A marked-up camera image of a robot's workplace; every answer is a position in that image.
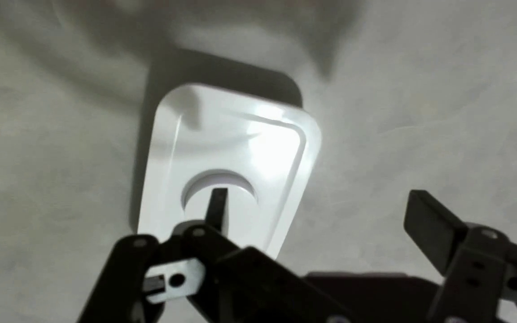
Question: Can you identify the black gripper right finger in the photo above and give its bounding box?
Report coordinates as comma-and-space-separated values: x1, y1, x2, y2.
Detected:
403, 190, 517, 323

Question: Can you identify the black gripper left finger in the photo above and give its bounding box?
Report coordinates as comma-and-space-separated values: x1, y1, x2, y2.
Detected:
77, 186, 254, 323

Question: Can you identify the white container lid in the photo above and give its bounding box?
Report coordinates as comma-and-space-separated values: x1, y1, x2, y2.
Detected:
136, 84, 321, 256

